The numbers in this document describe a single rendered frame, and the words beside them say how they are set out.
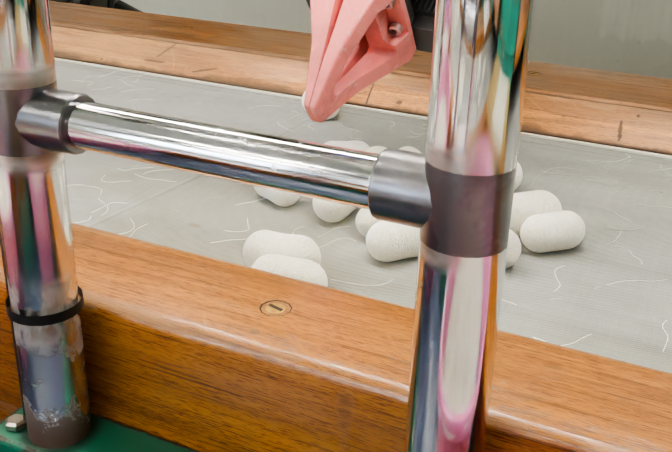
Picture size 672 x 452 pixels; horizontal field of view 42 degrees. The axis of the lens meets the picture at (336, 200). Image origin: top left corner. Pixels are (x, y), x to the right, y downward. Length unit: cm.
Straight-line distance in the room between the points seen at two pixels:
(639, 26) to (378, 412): 229
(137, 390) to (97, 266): 5
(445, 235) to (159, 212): 27
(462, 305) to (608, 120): 40
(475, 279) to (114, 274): 17
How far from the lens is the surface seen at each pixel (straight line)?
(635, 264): 44
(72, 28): 82
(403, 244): 40
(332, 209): 44
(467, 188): 21
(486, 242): 22
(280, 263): 37
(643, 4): 253
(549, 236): 43
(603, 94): 64
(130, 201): 48
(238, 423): 32
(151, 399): 34
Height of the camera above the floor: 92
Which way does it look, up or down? 23 degrees down
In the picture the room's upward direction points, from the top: 2 degrees clockwise
